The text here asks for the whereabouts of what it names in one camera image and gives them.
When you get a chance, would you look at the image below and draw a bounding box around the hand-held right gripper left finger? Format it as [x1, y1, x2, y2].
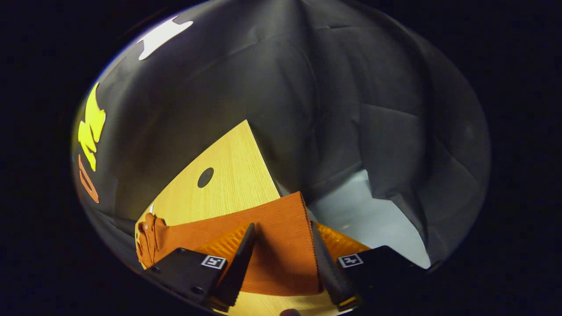
[141, 223, 257, 313]

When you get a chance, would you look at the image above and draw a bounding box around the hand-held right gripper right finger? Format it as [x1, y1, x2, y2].
[310, 221, 435, 312]

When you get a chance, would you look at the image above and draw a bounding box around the orange knit cardigan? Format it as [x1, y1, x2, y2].
[134, 190, 324, 296]

